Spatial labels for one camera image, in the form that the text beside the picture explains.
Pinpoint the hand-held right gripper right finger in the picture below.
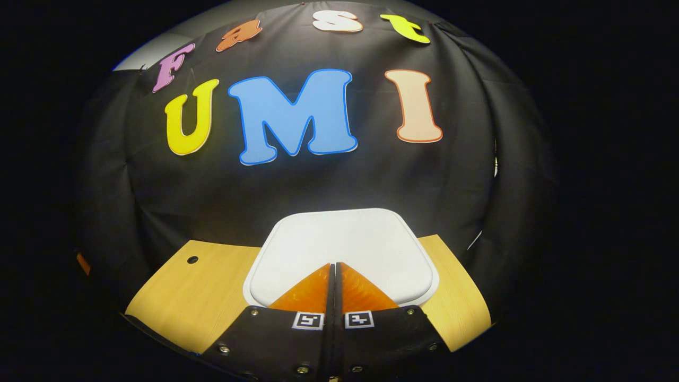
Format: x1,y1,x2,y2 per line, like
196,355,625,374
335,262,457,382

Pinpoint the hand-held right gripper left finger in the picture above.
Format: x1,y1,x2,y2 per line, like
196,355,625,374
199,263,336,382

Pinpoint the black backdrop cloth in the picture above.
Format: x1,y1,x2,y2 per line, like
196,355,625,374
74,0,558,319

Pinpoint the white desktop garbage bin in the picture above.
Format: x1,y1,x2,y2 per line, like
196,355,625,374
242,208,440,308

